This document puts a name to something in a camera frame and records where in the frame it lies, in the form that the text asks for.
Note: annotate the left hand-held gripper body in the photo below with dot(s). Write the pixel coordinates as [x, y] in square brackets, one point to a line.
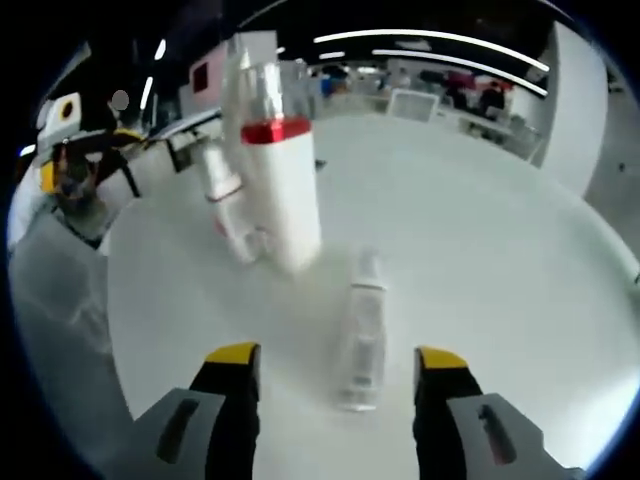
[57, 120]

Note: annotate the red collar skincare pump bottle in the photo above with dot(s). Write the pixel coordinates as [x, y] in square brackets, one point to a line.
[285, 200]

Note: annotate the pink panel dark red square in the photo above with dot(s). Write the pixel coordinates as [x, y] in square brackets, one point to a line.
[215, 80]

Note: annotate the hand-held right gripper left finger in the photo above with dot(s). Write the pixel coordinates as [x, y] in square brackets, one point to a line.
[235, 425]

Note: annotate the long ceiling light strip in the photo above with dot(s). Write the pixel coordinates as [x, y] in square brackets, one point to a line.
[425, 32]
[450, 58]

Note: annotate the white mesh office chair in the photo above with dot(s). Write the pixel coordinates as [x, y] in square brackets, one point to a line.
[412, 105]

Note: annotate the white workbench black legs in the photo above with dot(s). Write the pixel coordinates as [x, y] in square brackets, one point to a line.
[190, 122]

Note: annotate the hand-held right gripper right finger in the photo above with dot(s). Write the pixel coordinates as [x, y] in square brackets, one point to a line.
[435, 430]

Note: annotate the short ceiling light strip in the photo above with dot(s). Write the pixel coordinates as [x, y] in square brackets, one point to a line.
[146, 92]

